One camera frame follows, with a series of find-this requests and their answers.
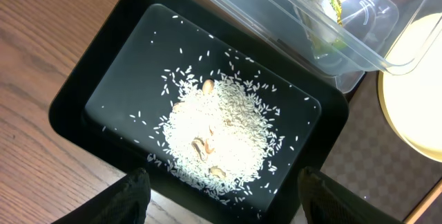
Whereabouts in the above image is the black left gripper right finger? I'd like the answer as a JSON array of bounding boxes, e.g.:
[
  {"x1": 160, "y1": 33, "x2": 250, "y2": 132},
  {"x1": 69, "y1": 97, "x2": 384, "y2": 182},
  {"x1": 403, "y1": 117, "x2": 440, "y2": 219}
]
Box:
[{"x1": 298, "y1": 167, "x2": 401, "y2": 224}]

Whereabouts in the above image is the clear plastic waste bin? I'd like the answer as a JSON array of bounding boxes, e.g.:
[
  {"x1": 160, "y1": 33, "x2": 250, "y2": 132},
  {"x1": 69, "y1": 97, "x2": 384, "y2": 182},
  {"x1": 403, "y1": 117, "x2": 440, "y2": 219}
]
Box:
[{"x1": 211, "y1": 0, "x2": 441, "y2": 93}]

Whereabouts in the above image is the yellow plate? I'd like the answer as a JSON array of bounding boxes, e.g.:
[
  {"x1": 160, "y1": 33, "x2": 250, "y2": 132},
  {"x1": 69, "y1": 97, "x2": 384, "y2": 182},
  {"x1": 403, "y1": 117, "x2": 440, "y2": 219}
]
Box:
[{"x1": 378, "y1": 13, "x2": 441, "y2": 162}]

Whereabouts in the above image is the pile of rice leftovers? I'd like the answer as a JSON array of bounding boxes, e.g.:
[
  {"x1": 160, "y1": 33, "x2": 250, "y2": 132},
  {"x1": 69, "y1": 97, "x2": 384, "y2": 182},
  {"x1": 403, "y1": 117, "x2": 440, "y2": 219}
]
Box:
[{"x1": 99, "y1": 15, "x2": 311, "y2": 220}]

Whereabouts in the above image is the green white food wrapper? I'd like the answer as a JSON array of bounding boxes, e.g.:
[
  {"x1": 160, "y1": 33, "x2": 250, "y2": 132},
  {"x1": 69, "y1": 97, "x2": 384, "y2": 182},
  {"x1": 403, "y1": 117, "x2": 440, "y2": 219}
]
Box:
[{"x1": 300, "y1": 0, "x2": 347, "y2": 59}]

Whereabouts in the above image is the black waste tray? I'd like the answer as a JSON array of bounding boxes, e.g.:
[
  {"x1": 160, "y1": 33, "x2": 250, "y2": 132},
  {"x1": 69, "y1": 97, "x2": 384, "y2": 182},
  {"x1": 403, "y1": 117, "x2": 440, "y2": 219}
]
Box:
[{"x1": 49, "y1": 0, "x2": 349, "y2": 223}]

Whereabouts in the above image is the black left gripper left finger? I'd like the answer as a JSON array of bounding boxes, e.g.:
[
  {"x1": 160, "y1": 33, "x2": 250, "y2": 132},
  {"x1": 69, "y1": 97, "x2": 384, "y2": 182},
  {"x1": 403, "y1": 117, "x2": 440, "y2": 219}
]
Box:
[{"x1": 54, "y1": 168, "x2": 151, "y2": 224}]

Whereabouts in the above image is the brown serving tray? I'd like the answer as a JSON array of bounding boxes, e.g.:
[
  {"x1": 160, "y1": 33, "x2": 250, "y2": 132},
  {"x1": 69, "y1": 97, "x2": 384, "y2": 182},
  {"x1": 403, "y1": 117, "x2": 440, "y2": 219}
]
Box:
[{"x1": 321, "y1": 73, "x2": 441, "y2": 221}]

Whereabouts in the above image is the wooden chopstick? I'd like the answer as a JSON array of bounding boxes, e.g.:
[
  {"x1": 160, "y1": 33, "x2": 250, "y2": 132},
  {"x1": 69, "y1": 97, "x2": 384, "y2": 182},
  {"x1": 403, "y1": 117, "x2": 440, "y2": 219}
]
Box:
[{"x1": 404, "y1": 179, "x2": 441, "y2": 224}]

